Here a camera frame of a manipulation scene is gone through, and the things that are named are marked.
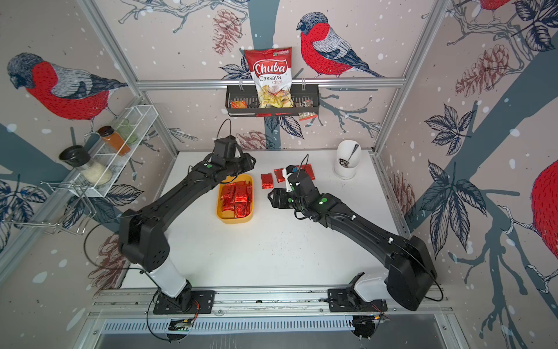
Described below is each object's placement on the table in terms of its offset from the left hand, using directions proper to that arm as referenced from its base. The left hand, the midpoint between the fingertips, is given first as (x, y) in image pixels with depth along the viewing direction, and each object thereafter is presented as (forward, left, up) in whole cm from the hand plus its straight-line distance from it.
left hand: (257, 156), depth 86 cm
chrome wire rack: (-26, +57, -1) cm, 63 cm away
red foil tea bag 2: (+8, -8, -22) cm, 25 cm away
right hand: (-16, -7, -4) cm, 18 cm away
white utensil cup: (+13, -42, -14) cm, 46 cm away
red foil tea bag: (+5, -2, -24) cm, 24 cm away
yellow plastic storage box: (-15, +14, -23) cm, 31 cm away
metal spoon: (+14, -42, -20) cm, 49 cm away
